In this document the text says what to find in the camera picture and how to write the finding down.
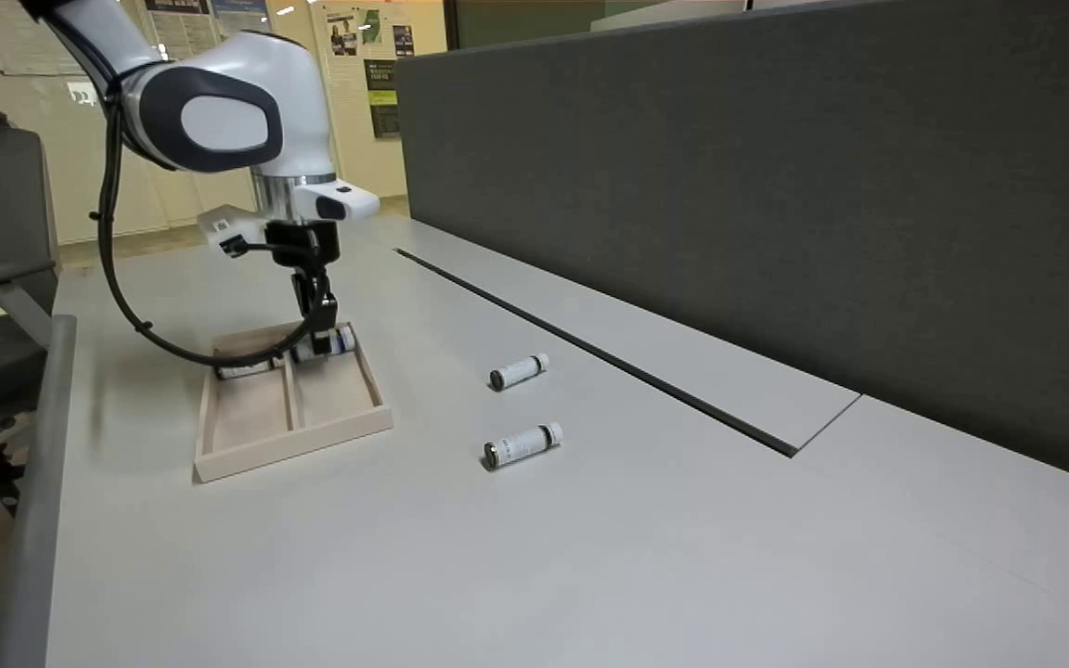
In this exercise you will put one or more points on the dark wall poster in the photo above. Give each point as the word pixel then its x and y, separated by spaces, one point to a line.
pixel 385 100

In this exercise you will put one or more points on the dark grey partition panel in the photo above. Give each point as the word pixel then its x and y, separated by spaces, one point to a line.
pixel 782 186

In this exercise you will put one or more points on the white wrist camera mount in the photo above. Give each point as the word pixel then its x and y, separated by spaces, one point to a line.
pixel 227 223

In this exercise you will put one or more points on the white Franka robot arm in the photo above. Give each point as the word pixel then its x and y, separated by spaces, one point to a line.
pixel 240 113

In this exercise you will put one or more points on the wooden two-compartment box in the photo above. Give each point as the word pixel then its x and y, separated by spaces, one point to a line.
pixel 250 430

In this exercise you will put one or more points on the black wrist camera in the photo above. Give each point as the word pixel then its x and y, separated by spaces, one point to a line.
pixel 244 247

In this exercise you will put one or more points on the white bottle with dark band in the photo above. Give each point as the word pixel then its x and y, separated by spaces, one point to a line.
pixel 516 448
pixel 520 371

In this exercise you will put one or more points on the dark green board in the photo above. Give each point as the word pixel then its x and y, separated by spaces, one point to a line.
pixel 516 20

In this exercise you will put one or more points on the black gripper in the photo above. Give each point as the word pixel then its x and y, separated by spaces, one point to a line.
pixel 306 247

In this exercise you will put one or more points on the small dark wall notice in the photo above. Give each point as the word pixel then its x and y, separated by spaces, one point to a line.
pixel 404 39

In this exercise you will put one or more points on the small wall photo sheet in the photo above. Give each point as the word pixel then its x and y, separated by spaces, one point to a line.
pixel 344 37

